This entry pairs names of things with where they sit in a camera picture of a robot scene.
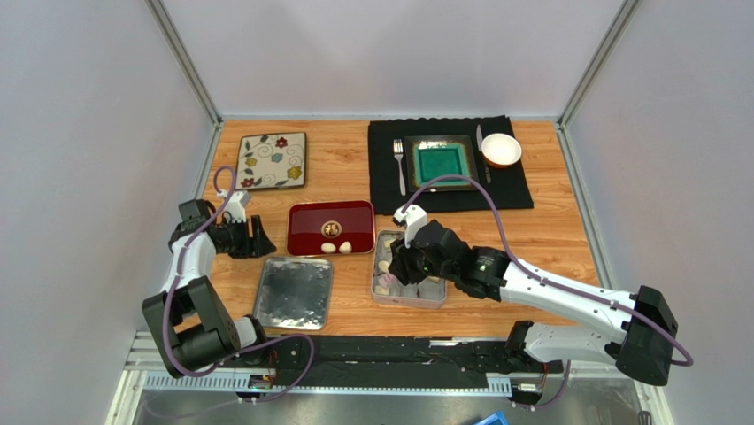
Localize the red lacquer tray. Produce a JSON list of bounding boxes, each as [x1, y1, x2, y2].
[[286, 200, 375, 257]]

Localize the pink handled metal tongs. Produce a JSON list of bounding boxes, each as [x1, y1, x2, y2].
[[376, 260, 395, 292]]

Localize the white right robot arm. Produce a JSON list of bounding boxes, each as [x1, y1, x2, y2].
[[389, 220, 679, 386]]

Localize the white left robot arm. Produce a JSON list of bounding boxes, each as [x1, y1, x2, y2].
[[142, 192, 276, 379]]

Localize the white heart chocolate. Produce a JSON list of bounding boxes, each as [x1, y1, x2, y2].
[[338, 241, 353, 254]]

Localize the silver tin lid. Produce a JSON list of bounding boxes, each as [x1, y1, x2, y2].
[[252, 257, 334, 330]]

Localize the pink metal tin box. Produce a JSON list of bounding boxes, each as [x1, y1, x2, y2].
[[370, 230, 447, 309]]

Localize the floral square plate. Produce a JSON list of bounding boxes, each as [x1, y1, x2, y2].
[[235, 132, 308, 191]]

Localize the green square plate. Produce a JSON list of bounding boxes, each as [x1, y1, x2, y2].
[[404, 135, 479, 192]]

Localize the silver fork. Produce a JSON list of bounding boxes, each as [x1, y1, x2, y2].
[[393, 138, 407, 197]]

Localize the white orange bowl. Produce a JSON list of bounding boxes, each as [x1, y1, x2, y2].
[[481, 133, 522, 168]]

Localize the silver knife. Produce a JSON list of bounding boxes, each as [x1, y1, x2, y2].
[[475, 123, 492, 184]]

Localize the blue plastic object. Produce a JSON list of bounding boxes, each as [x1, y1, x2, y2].
[[473, 411, 509, 425]]

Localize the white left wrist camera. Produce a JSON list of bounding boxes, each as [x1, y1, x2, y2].
[[218, 189, 250, 223]]

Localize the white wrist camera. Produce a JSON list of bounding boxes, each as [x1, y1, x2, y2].
[[218, 189, 250, 223], [393, 205, 427, 248]]

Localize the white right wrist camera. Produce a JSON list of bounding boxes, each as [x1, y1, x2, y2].
[[393, 205, 427, 248]]

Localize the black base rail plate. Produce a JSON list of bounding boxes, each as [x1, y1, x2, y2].
[[228, 336, 564, 390]]

